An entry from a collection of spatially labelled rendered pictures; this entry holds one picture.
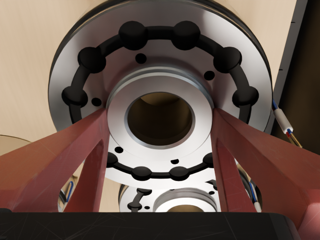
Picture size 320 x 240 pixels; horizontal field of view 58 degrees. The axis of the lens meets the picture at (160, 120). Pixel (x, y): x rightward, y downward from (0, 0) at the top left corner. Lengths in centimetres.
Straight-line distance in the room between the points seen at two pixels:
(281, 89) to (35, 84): 17
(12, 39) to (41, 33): 2
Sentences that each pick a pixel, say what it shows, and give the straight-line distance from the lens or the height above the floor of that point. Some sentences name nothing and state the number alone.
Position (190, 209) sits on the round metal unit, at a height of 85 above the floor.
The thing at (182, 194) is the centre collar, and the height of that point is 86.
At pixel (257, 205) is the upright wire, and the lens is 24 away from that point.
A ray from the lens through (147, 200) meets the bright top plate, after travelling 22.
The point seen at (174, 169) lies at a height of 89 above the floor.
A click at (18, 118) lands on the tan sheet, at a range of 23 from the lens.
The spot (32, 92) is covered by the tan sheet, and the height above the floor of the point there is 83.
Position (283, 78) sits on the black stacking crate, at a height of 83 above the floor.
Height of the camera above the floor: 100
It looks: 53 degrees down
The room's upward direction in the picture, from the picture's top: 178 degrees counter-clockwise
